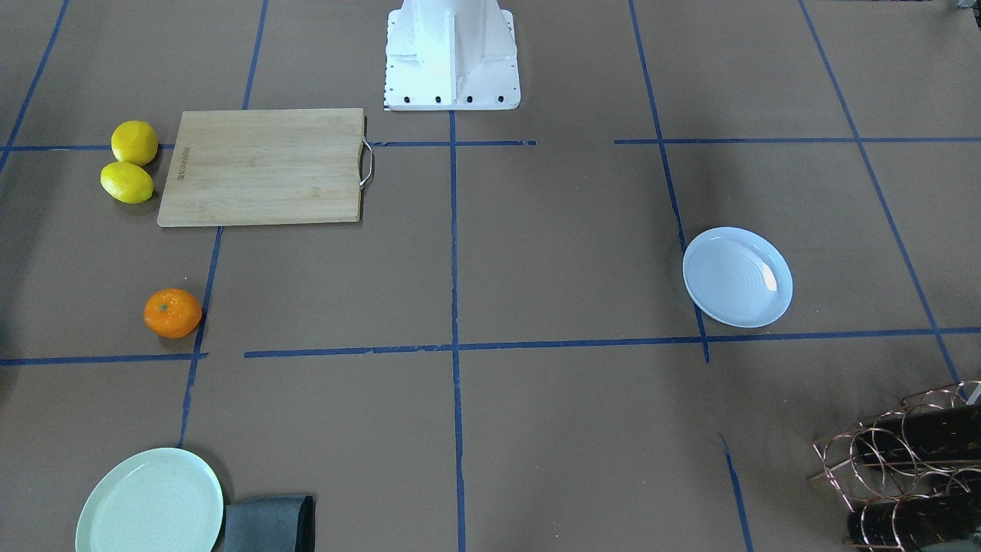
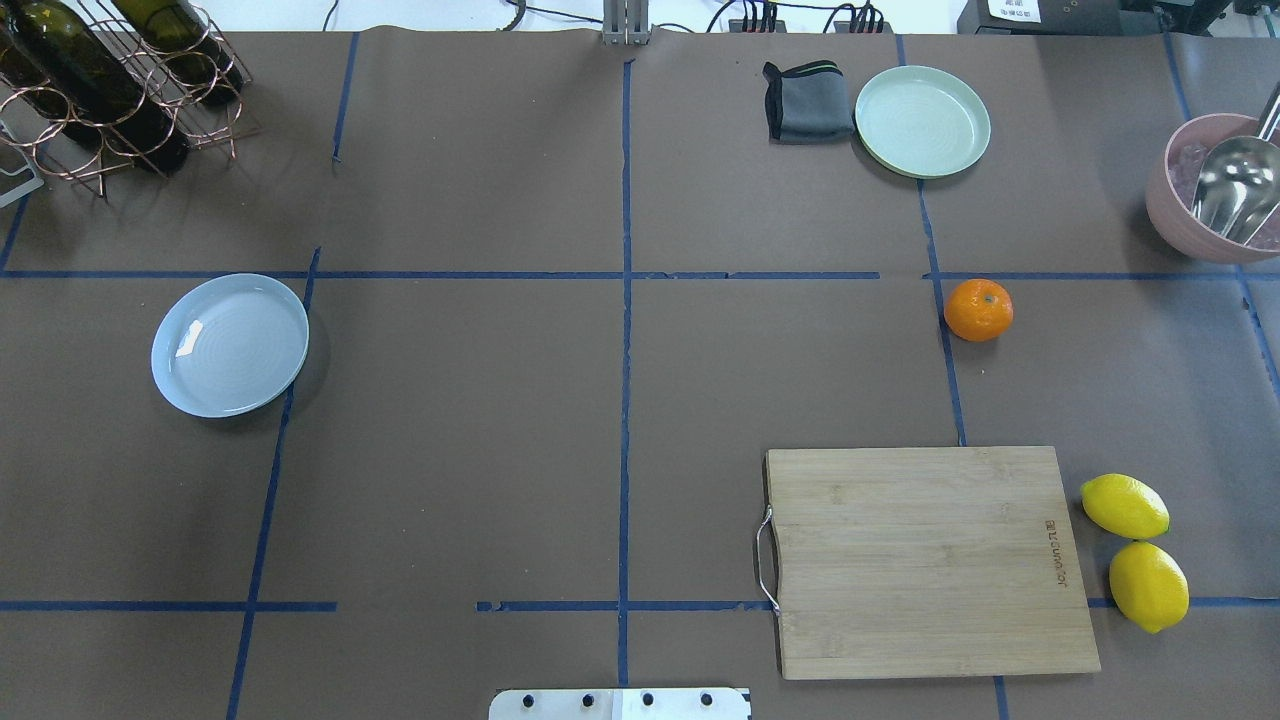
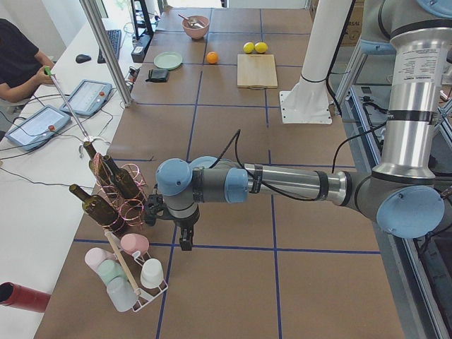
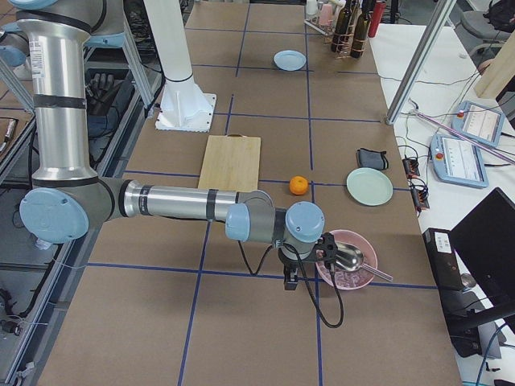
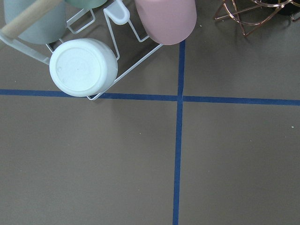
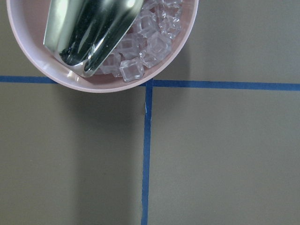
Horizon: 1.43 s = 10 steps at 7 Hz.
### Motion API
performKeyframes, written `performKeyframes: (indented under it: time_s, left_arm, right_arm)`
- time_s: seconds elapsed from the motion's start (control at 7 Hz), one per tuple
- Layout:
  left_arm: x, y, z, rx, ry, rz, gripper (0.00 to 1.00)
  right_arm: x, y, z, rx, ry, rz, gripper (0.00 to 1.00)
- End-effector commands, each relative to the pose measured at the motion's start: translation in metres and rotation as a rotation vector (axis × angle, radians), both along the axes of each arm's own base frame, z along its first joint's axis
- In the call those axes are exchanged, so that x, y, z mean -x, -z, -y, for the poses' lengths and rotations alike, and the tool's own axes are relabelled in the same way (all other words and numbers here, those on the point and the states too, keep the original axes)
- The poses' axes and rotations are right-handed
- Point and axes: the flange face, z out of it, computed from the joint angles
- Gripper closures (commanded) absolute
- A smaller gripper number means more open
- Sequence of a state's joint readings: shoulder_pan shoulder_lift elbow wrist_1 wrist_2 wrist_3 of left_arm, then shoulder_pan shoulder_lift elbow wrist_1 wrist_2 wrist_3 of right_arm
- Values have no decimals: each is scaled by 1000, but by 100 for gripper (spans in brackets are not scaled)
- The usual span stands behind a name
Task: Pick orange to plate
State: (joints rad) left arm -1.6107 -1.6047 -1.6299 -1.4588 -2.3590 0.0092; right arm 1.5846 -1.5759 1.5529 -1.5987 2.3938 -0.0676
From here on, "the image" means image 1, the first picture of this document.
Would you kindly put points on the light blue plate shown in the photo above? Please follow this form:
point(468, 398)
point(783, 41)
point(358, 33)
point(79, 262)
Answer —
point(737, 277)

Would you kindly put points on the orange fruit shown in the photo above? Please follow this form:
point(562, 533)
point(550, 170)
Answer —
point(172, 313)

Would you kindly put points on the light green plate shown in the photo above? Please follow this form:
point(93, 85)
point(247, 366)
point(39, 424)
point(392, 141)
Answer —
point(162, 499)

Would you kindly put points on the wooden cutting board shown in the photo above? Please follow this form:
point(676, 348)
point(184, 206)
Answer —
point(267, 167)

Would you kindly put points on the dark grey folded cloth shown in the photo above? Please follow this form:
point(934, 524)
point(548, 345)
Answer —
point(271, 523)

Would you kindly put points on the lower yellow lemon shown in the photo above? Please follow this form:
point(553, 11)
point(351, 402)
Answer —
point(127, 182)

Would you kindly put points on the yellow lemon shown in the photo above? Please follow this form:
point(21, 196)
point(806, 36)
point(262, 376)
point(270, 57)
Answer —
point(135, 142)
point(127, 182)

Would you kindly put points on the upper yellow lemon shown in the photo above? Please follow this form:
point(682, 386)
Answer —
point(135, 142)

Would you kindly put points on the dark wine bottle lower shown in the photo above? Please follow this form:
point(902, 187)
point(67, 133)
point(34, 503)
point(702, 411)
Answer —
point(939, 523)

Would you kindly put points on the dark wine bottle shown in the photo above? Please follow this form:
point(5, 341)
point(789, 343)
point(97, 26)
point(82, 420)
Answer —
point(938, 435)
point(939, 523)

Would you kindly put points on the dark wine bottle upper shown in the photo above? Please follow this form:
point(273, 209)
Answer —
point(938, 435)

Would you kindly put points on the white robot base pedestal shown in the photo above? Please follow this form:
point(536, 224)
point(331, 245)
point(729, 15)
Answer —
point(451, 55)

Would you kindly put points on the copper wire bottle rack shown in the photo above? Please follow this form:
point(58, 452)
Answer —
point(910, 476)

